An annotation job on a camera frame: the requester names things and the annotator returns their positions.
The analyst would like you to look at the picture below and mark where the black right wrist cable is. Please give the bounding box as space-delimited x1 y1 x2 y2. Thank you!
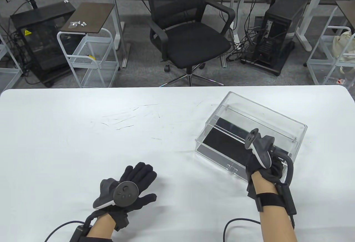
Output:
223 218 262 242

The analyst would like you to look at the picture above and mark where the brown square board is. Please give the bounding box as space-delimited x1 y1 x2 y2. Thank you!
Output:
60 2 115 34

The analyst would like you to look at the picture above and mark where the person's right hand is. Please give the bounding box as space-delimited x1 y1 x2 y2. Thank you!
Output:
245 135 285 199

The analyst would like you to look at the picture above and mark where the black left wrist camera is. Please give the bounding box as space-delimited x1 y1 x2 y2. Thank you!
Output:
69 225 93 242

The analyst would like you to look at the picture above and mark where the black mesh office chair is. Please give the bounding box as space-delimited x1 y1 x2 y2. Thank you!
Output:
141 0 236 87

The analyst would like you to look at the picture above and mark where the person's right forearm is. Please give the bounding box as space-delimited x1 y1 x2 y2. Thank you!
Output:
251 170 298 242

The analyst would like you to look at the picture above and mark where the white frame cart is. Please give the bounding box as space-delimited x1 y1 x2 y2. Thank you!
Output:
304 1 355 85

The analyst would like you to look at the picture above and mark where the white metal shelf frame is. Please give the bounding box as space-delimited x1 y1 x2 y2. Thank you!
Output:
0 35 24 92

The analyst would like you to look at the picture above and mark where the black open computer tower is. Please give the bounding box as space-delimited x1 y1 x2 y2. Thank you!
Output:
241 0 310 76

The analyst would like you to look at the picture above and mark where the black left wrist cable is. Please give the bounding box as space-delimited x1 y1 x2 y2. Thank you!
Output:
44 220 89 242

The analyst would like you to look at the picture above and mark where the person's left forearm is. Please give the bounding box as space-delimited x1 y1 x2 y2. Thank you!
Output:
86 214 117 242

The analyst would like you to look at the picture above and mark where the black glass computer tower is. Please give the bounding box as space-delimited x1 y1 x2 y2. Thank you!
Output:
10 2 81 87

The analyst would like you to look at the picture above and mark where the grey right hand controller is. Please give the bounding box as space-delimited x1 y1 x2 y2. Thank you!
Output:
245 128 275 169

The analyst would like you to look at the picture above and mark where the clear plastic drawer organizer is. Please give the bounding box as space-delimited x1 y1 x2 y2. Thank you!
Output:
195 91 308 183

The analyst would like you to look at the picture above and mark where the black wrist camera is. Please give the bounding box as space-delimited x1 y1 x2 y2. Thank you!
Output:
69 225 93 242
276 183 297 216

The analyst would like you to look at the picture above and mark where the grey hand controller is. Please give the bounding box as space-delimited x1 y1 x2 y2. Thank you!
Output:
245 128 275 169
92 178 139 210

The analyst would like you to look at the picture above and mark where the white corner desk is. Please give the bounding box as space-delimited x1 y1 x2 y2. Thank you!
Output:
286 0 355 52

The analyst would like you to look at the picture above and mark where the cream fabric bag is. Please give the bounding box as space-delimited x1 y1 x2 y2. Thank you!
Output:
333 31 355 62

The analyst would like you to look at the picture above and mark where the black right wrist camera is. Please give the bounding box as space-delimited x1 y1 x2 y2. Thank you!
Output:
276 183 297 216

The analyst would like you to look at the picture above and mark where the person's left hand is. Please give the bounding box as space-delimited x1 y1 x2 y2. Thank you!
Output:
107 162 158 231

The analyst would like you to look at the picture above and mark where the white wire rolling cart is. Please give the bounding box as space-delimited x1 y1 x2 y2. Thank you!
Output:
57 28 120 88

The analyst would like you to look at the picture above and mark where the black floor cable bundle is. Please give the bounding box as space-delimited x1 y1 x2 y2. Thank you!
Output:
226 0 268 63

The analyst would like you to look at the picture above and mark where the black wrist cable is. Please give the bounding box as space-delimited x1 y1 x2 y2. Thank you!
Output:
223 218 262 242
44 220 89 242

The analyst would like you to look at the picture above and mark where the black right wrist strap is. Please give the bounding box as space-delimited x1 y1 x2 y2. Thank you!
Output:
256 193 286 212

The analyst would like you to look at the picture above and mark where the grey left hand controller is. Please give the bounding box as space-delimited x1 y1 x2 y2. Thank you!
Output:
92 178 139 210

